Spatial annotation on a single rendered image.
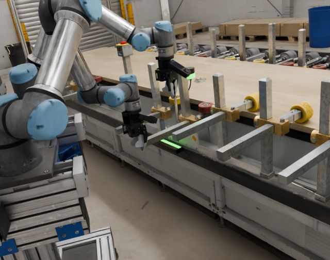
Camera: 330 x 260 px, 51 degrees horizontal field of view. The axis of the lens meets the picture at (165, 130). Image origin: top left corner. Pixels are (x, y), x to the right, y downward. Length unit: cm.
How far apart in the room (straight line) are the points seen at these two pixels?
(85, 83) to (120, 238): 130
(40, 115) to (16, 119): 8
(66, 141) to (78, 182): 50
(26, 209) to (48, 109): 37
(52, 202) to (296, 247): 130
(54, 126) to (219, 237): 154
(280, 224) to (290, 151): 49
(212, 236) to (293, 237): 55
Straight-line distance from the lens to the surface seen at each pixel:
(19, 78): 159
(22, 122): 103
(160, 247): 230
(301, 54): 258
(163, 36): 160
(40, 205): 122
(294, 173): 109
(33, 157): 117
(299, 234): 198
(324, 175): 137
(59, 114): 104
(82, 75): 141
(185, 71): 162
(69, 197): 120
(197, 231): 238
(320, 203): 142
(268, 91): 139
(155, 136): 164
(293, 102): 181
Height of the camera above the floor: 151
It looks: 23 degrees down
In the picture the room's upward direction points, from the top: 8 degrees counter-clockwise
